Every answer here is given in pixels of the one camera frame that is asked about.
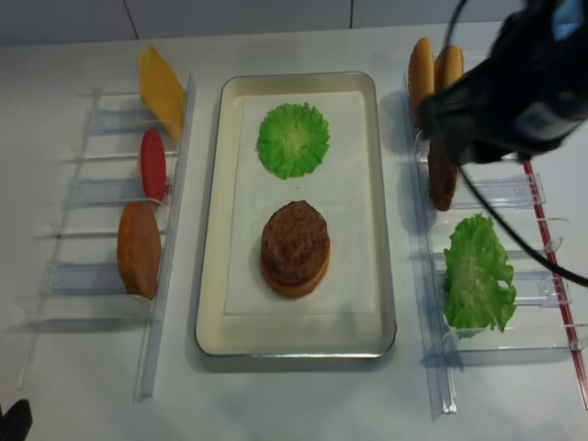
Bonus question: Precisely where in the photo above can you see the white metal tray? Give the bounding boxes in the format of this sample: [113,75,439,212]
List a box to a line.
[195,72,397,358]

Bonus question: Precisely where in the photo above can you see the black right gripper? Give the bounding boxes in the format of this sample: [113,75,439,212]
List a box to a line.
[421,61,587,165]

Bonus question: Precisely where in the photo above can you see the red tomato slice in rack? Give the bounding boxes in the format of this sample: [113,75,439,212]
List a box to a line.
[139,127,166,202]

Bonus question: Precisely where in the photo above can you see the clear acrylic right rack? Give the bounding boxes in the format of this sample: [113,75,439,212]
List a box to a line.
[400,90,587,417]

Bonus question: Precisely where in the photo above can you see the red tomato slice on bun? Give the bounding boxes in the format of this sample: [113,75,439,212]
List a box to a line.
[260,256,311,286]

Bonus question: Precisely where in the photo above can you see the sesame bun right in rack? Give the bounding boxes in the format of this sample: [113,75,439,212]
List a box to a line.
[434,45,464,93]

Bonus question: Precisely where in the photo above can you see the clear acrylic left rack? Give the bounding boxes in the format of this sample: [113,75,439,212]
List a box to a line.
[16,79,197,402]

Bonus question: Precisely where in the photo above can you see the white paper tray liner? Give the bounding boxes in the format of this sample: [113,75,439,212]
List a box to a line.
[224,92,378,315]

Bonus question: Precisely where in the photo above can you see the bun bottom on tray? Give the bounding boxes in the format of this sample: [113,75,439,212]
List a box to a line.
[262,248,331,299]

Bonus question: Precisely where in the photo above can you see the round green lettuce on tray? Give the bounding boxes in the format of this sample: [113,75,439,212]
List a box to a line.
[256,103,330,180]

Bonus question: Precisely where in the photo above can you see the brown bun in left rack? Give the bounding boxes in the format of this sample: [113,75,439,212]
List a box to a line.
[117,202,162,300]

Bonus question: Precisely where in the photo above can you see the green lettuce leaf in rack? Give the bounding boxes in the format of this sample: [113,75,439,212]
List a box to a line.
[443,213,516,338]

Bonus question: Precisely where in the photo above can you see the brown meat patty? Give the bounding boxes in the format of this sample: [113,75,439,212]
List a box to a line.
[427,136,458,211]
[261,200,330,285]

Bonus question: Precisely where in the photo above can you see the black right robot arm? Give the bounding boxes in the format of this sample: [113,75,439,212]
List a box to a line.
[418,1,587,165]

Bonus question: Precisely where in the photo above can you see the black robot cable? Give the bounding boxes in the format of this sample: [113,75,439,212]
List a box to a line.
[443,0,588,288]

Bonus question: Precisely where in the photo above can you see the brown meat patty in rack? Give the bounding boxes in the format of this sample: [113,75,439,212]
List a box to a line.
[427,136,458,211]

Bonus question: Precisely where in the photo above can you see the sesame bun left in rack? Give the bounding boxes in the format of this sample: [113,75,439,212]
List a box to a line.
[408,37,435,128]

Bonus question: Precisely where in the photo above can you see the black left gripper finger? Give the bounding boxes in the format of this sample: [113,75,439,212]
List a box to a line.
[0,399,33,441]

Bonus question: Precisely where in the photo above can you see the clear acrylic rack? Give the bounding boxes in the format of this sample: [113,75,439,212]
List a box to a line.
[400,90,587,417]
[16,79,197,402]

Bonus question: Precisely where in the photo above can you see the sesame bun in rack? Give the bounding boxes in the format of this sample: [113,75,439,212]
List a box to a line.
[408,37,435,128]
[434,45,464,93]

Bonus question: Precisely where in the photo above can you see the orange cheese slices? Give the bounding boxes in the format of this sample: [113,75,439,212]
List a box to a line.
[139,44,186,141]

